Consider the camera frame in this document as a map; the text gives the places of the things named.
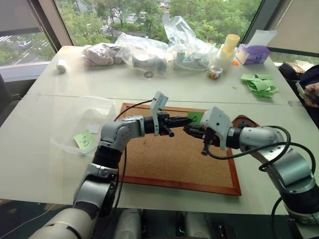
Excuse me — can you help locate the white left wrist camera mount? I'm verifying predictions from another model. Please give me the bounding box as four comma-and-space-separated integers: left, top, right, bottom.
150, 91, 168, 136

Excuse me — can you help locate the pile of green sticky notes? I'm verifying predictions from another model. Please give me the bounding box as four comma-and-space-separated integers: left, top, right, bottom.
240, 73, 280, 98

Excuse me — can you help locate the small tub of coloured pushpins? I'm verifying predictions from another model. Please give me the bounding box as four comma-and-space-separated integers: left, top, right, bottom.
207, 64, 223, 81

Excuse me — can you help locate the person's hand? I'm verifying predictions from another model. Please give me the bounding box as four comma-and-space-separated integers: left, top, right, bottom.
304, 83, 319, 108

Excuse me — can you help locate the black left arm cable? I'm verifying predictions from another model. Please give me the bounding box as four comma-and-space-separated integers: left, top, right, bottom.
113, 99, 154, 210

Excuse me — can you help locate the grey roller blind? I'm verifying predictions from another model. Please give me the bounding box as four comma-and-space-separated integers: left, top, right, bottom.
0, 0, 42, 33
267, 0, 319, 52

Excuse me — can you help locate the thin white wire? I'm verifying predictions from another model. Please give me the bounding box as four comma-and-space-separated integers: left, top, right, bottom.
0, 202, 57, 239

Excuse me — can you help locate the person's dark sleeve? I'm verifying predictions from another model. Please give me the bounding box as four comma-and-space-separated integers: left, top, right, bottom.
300, 63, 319, 87

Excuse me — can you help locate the wood-framed cork board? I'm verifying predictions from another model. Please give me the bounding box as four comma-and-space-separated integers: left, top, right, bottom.
117, 103, 242, 197

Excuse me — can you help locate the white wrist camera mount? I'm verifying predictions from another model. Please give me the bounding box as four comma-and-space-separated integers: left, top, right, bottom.
150, 91, 168, 136
199, 107, 234, 152

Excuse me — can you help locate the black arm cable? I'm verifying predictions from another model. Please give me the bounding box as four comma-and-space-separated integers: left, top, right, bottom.
113, 99, 154, 210
201, 125, 317, 173

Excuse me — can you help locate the black bag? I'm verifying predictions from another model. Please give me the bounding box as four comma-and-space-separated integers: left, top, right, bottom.
277, 61, 306, 82

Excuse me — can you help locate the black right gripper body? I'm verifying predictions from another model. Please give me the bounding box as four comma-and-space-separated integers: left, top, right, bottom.
198, 126, 222, 155

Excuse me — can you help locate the grey rounded shape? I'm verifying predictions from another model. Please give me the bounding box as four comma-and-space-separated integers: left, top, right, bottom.
113, 208, 143, 239

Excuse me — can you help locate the purple tissue box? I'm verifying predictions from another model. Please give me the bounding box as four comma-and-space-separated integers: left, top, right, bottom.
235, 43, 271, 66

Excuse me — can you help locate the smartphone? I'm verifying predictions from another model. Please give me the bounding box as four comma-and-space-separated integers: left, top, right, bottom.
295, 82, 308, 101

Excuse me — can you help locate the bag of pink cloth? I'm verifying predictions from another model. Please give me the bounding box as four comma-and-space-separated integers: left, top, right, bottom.
82, 42, 123, 67

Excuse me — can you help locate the stack of cream paper cups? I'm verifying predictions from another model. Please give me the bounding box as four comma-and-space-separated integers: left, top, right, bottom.
214, 33, 241, 72

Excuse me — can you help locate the clear bag with grey object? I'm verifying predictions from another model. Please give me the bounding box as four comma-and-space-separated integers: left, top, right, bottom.
115, 32, 169, 76

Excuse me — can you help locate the white tape roll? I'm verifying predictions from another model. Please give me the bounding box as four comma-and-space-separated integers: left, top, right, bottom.
55, 59, 68, 74

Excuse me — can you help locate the plain green sticky note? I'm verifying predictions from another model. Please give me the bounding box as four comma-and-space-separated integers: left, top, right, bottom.
186, 111, 205, 125

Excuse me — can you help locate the green sticky note with scribble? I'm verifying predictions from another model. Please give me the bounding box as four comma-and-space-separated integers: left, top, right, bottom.
73, 129, 96, 149

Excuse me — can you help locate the clear bag with power strip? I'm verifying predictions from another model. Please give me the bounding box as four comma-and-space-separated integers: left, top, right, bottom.
163, 15, 220, 72

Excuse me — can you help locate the black cable loop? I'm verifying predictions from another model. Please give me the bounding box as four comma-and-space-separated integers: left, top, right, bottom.
271, 196, 288, 228

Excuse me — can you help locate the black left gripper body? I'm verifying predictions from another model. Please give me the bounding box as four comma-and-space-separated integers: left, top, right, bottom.
159, 112, 175, 138

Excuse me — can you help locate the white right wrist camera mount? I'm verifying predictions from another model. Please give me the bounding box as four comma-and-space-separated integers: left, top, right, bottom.
199, 107, 234, 152

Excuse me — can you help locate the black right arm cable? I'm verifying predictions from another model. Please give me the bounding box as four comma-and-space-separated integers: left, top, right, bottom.
201, 125, 317, 173

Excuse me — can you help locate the white tissue sheet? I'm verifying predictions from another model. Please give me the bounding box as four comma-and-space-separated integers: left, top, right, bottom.
246, 29, 278, 47

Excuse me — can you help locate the clear plastic box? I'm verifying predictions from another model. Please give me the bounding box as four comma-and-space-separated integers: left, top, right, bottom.
49, 96, 117, 158

